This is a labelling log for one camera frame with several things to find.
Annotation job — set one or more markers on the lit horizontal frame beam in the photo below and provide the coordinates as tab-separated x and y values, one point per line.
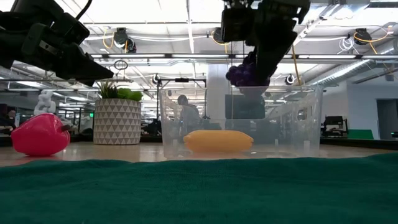
186	56

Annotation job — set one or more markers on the grey door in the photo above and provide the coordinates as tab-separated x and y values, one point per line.
387	119

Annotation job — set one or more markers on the triangle-patterned planter pot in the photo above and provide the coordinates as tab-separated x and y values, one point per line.
117	124

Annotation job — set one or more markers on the person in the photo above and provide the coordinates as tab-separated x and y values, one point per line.
11	114
188	113

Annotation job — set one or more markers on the black monitor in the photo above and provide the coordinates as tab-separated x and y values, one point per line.
245	110

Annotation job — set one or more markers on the pink bell pepper toy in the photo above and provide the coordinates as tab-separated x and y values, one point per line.
40	135

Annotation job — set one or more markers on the green board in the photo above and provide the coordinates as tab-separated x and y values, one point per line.
360	134

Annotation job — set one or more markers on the white sculpted figure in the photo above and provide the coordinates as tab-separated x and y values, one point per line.
45	102

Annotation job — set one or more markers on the clear plastic tupperware container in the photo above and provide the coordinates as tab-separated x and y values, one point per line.
295	124

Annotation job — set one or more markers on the silver ventilation duct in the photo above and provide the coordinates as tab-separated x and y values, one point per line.
342	73

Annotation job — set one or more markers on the green artificial plant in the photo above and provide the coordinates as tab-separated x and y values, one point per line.
124	93

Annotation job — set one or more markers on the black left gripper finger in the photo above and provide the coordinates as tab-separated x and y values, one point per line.
88	82
81	65

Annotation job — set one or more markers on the white structural column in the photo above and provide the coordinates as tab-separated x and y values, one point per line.
216	93

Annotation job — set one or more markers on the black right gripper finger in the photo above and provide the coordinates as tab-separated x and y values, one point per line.
270	56

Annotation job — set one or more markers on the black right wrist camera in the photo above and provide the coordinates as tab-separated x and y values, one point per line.
236	25

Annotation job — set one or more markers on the purple toy grape bunch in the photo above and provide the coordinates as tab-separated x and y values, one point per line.
241	74

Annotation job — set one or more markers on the green cloth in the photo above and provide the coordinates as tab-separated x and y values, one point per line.
199	193

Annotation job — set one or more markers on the black equipment cart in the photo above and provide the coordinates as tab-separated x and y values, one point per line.
334	121

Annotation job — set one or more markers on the yellow toy banana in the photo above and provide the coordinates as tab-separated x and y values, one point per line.
217	141

